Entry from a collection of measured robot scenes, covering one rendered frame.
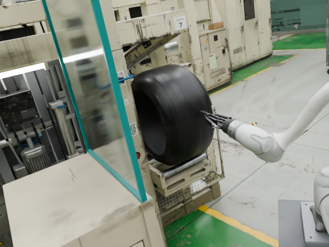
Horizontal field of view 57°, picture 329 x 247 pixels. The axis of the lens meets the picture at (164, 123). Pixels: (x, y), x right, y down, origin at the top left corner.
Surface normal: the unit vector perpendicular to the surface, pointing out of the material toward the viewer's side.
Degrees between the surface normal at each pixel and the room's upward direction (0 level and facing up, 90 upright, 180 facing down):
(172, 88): 45
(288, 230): 0
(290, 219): 0
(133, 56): 90
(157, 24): 90
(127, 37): 90
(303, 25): 90
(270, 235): 0
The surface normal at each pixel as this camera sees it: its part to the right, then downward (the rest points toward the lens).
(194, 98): 0.37, -0.26
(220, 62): 0.65, 0.15
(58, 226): -0.18, -0.92
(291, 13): -0.74, 0.36
